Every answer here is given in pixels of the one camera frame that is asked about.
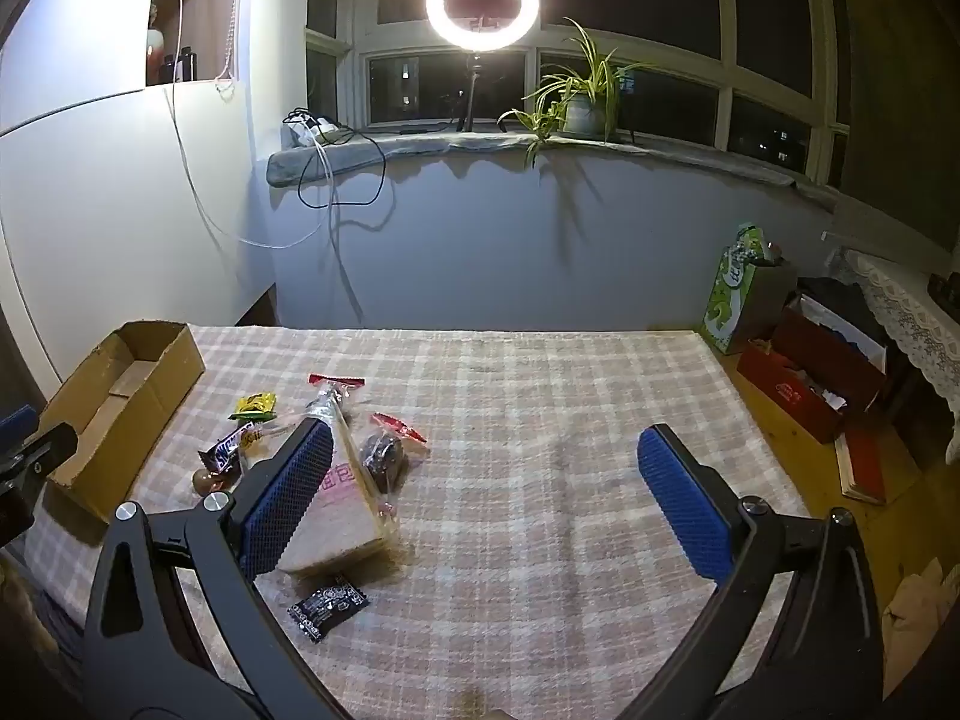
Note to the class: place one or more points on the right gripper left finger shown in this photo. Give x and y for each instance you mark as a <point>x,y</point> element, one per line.
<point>144,657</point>

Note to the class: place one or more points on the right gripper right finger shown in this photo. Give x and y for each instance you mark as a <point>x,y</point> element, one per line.
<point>792,629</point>

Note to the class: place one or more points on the black candy wrapper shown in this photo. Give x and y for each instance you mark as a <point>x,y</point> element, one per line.
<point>332,603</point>

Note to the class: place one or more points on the brown jelly cup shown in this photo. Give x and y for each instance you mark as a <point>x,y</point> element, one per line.
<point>206,482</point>

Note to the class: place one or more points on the Snickers bar English label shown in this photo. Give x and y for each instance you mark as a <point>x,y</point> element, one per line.
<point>226,453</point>

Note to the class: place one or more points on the clear bag of bread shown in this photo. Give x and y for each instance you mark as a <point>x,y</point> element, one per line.
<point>348,519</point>

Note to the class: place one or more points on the dark snack bag red seal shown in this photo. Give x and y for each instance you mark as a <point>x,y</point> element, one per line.
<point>388,449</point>

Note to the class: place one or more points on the yellow green candy packet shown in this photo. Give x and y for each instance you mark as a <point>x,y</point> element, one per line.
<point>256,407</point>

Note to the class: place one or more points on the brown cardboard box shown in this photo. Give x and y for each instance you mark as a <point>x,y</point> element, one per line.
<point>119,400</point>

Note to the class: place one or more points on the plaid tablecloth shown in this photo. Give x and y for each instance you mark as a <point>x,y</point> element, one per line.
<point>531,570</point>

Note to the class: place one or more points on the red gift box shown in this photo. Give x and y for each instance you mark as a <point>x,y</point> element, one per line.
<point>822,372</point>

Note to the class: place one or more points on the white lace cloth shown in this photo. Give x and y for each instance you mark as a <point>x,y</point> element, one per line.
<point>899,299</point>

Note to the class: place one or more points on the green paper gift bag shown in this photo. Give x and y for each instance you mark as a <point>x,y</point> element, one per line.
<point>752,284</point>

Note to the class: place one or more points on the white power strip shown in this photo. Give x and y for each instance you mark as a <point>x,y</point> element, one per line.
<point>306,130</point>

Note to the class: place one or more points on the potted spider plant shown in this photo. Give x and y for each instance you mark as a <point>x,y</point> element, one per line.
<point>572,104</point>

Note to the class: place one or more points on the white ring light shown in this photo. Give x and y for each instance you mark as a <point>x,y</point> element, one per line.
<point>480,28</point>

